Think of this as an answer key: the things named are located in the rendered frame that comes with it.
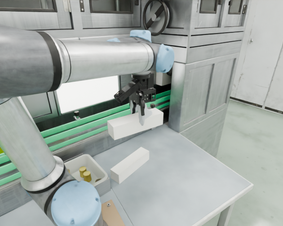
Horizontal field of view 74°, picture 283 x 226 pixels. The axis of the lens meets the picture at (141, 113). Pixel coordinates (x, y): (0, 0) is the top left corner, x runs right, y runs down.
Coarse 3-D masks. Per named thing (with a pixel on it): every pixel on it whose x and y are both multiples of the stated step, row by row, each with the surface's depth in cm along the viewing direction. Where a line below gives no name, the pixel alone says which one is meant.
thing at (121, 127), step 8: (152, 112) 84; (160, 112) 84; (112, 120) 77; (120, 120) 77; (128, 120) 77; (136, 120) 77; (152, 120) 82; (160, 120) 84; (112, 128) 73; (120, 128) 74; (128, 128) 76; (136, 128) 78; (144, 128) 81; (112, 136) 76; (120, 136) 76
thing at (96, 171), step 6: (84, 156) 99; (90, 156) 98; (66, 162) 94; (72, 162) 95; (78, 162) 97; (84, 162) 100; (90, 162) 97; (96, 162) 94; (66, 168) 94; (72, 168) 96; (78, 168) 98; (90, 168) 99; (96, 168) 93; (72, 174) 96; (78, 174) 96; (96, 174) 95; (102, 174) 89; (78, 180) 92; (102, 180) 83
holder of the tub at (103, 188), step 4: (76, 156) 103; (68, 160) 100; (108, 180) 86; (100, 184) 83; (104, 184) 85; (108, 184) 87; (96, 188) 83; (100, 188) 84; (104, 188) 86; (108, 188) 88; (100, 192) 85; (104, 192) 87; (100, 196) 86
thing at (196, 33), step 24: (168, 0) 111; (192, 0) 98; (216, 0) 114; (240, 0) 131; (168, 24) 116; (192, 24) 104; (216, 24) 121; (240, 24) 142; (192, 48) 111; (216, 48) 128
